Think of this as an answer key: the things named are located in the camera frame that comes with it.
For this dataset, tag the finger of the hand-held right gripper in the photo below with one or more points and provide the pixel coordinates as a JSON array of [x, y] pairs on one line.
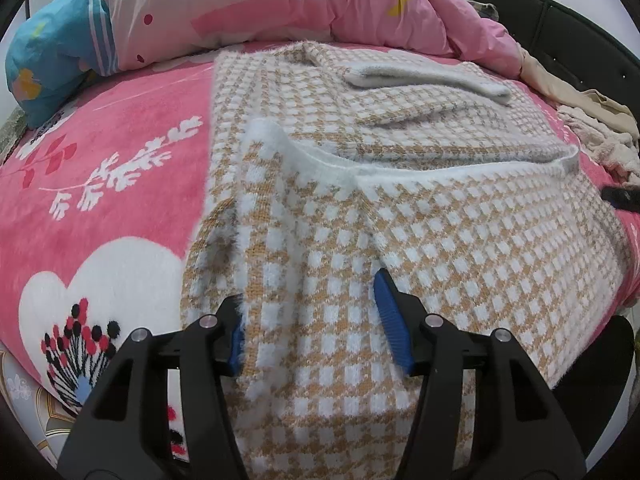
[[625, 199]]

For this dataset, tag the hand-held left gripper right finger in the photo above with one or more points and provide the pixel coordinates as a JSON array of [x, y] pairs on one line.
[[392, 325]]

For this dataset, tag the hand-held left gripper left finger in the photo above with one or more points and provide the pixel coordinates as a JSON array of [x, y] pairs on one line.
[[234, 350]]

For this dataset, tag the tan white checked sweater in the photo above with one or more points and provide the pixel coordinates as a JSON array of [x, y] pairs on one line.
[[400, 220]]

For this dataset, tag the cream fuzzy cloth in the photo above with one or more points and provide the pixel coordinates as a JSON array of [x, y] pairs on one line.
[[607, 145]]

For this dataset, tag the beige cloth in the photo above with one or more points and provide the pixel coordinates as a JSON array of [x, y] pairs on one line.
[[555, 80]]

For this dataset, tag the black headboard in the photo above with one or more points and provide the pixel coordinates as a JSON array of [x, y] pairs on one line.
[[565, 35]]

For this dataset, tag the pink floral blanket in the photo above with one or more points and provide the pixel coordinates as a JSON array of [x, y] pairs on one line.
[[125, 160]]

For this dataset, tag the grey garment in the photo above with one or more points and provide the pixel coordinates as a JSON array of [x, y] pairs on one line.
[[486, 11]]

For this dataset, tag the pink floral quilt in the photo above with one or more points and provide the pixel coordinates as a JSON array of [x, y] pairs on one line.
[[300, 0]]

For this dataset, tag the blue pillow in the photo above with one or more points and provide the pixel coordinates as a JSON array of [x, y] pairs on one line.
[[60, 45]]

